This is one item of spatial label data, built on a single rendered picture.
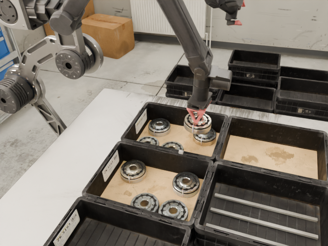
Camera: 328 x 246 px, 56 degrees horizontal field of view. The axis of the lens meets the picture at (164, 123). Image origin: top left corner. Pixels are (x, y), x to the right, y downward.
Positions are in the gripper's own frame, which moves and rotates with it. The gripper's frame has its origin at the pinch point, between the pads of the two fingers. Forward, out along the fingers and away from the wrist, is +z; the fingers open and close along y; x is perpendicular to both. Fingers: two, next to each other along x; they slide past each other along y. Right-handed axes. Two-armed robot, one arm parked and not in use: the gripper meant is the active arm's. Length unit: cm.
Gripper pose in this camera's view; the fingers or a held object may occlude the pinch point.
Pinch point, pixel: (197, 117)
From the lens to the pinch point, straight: 117.2
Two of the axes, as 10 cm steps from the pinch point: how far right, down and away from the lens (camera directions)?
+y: 4.1, -5.6, 7.2
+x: -9.1, -2.6, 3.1
